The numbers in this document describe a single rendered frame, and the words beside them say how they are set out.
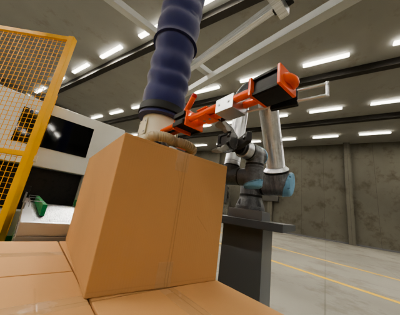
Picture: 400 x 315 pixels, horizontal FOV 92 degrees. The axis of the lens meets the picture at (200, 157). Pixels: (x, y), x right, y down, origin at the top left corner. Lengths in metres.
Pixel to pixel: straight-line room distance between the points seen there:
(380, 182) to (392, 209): 1.39
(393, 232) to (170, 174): 13.84
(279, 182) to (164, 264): 0.85
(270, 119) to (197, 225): 0.78
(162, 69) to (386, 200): 13.84
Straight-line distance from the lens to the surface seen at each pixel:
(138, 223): 0.57
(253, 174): 0.96
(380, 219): 14.13
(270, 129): 1.21
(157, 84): 0.97
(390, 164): 14.71
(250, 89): 0.51
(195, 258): 0.69
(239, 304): 0.65
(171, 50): 1.07
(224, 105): 0.57
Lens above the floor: 0.77
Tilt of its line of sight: 15 degrees up
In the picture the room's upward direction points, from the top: 8 degrees clockwise
